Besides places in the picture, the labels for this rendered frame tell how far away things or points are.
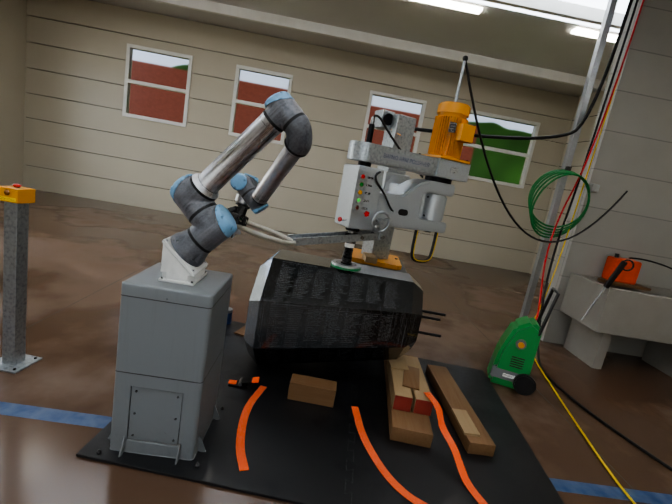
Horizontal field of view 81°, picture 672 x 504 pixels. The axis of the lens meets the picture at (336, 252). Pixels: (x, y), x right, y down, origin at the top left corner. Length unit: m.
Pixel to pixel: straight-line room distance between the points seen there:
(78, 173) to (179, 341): 8.66
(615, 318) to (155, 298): 4.14
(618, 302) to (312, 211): 6.17
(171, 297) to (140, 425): 0.66
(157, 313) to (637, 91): 4.91
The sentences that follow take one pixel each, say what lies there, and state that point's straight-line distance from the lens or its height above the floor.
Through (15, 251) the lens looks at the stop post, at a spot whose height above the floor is 0.72.
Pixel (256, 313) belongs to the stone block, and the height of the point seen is 0.49.
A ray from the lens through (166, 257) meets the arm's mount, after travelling 1.94.
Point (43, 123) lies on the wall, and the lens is 10.76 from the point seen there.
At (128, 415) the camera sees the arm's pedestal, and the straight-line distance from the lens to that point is 2.20.
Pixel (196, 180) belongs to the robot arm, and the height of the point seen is 1.32.
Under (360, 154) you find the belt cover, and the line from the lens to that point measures 2.63.
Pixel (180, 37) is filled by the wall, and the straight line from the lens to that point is 9.74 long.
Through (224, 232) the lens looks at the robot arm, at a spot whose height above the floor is 1.11.
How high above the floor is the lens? 1.46
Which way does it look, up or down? 11 degrees down
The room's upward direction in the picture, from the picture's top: 10 degrees clockwise
